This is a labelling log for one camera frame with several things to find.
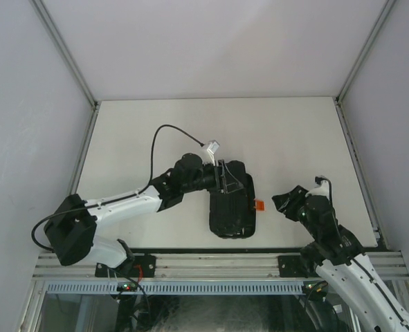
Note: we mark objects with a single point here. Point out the grey slotted cable duct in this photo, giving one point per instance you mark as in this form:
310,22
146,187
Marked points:
178,288

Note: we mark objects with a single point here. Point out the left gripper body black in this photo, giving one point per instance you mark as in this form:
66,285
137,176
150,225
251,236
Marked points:
210,180

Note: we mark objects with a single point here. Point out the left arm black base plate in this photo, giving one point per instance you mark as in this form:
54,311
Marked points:
142,266

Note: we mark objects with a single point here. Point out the black plastic tool case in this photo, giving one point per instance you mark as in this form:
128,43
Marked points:
233,216

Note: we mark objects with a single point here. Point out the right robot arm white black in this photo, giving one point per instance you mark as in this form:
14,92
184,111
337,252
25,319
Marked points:
339,258

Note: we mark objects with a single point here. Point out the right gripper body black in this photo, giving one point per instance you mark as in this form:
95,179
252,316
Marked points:
295,210

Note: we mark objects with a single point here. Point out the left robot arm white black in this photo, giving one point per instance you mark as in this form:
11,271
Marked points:
74,229

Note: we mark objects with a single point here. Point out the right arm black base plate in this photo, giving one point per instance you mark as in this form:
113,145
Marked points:
294,266

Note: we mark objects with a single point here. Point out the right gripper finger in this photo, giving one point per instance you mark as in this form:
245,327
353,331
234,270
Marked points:
298,192
283,202

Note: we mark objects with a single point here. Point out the aluminium front rail frame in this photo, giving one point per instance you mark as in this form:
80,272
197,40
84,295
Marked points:
255,266

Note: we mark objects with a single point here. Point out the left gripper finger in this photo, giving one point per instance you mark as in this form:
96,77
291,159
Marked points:
232,186
229,177

